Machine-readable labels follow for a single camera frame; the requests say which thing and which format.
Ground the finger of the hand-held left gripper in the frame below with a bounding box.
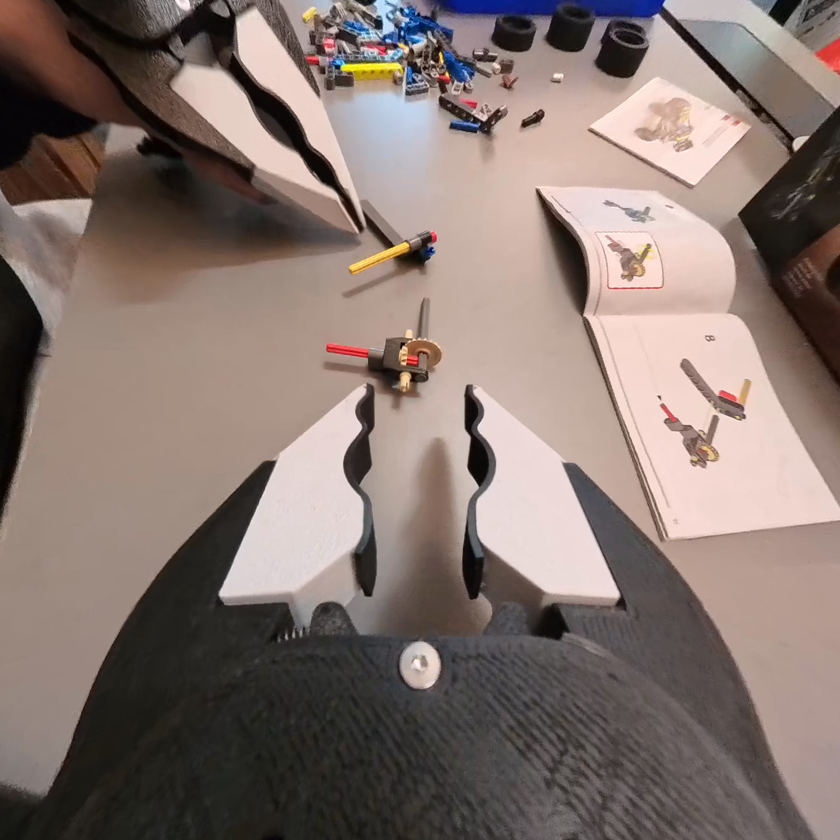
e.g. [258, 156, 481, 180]
[169, 60, 363, 236]
[226, 5, 367, 232]

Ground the person's left forearm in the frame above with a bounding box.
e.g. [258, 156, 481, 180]
[0, 72, 106, 172]

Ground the grey cloth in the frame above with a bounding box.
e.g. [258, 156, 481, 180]
[0, 197, 93, 358]

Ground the person's left hand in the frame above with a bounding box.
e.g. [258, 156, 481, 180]
[0, 0, 153, 132]

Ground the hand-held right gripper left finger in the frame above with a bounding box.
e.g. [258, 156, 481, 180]
[218, 382, 380, 632]

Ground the black gear frame assembly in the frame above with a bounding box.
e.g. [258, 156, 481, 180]
[326, 298, 444, 393]

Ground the open instruction booklet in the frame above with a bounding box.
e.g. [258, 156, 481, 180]
[536, 185, 840, 542]

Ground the dark grey angled beam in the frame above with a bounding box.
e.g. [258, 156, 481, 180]
[438, 92, 509, 135]

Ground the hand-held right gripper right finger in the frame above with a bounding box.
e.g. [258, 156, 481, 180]
[461, 384, 623, 632]

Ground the grey beam yellow axle assembly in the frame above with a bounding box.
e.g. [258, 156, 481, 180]
[348, 200, 439, 277]

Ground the grey flat stand base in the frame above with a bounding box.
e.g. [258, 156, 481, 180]
[661, 0, 840, 142]

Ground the toy car set box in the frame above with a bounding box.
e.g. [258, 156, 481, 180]
[738, 112, 840, 382]

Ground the pile of toy building pieces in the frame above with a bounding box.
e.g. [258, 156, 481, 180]
[301, 0, 519, 99]

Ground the closed instruction booklet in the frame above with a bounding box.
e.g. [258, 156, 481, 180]
[588, 77, 752, 189]

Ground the blue plastic bin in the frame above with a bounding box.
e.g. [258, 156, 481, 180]
[436, 0, 664, 17]

